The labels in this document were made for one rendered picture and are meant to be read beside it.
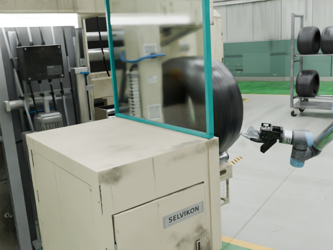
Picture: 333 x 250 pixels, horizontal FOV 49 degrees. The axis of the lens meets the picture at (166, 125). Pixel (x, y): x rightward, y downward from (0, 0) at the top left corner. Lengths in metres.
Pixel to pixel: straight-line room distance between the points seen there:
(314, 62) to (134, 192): 12.30
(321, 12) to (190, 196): 12.22
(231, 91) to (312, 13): 11.35
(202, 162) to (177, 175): 0.10
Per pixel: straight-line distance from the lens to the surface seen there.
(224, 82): 1.87
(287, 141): 2.01
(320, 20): 13.09
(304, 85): 7.31
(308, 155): 2.10
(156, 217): 1.00
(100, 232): 0.95
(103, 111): 2.13
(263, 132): 1.97
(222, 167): 2.04
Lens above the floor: 1.55
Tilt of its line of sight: 13 degrees down
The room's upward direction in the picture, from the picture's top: 4 degrees counter-clockwise
